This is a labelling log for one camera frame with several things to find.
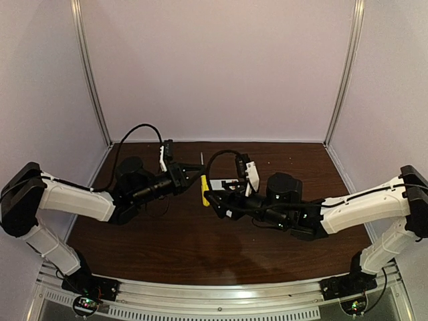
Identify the white remote control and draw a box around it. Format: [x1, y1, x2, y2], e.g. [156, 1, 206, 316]
[210, 179, 246, 192]

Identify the yellow handled screwdriver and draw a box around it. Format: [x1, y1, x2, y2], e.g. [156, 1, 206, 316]
[201, 174, 210, 207]

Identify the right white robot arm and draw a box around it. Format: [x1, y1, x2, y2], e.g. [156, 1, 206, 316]
[204, 165, 427, 278]

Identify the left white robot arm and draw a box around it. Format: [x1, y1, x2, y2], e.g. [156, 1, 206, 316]
[1, 156, 205, 278]

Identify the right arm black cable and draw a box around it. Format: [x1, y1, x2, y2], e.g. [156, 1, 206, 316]
[203, 149, 322, 221]

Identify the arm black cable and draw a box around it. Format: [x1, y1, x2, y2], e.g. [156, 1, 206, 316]
[203, 149, 322, 221]
[100, 123, 165, 191]

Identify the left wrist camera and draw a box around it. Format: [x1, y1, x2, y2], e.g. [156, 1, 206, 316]
[159, 139, 173, 173]

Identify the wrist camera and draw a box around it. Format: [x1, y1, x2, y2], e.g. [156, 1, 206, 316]
[159, 139, 173, 173]
[235, 154, 260, 197]

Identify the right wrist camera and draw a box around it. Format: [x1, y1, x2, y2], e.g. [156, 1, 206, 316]
[235, 154, 260, 197]

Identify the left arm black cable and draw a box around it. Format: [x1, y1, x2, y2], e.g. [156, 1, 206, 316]
[100, 123, 165, 191]

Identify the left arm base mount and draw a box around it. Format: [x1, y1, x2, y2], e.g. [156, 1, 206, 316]
[62, 276, 120, 319]

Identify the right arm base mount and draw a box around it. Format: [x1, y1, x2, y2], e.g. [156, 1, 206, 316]
[319, 274, 377, 317]

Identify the front aluminium rail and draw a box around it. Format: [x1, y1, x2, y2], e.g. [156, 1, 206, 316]
[24, 263, 415, 320]

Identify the left aluminium frame post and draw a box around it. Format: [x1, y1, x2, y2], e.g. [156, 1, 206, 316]
[70, 0, 112, 146]

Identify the aluminium frame post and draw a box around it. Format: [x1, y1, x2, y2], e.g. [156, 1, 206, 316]
[70, 0, 112, 146]
[324, 0, 365, 148]

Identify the right aluminium frame post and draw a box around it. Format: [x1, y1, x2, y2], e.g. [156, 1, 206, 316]
[324, 0, 365, 148]

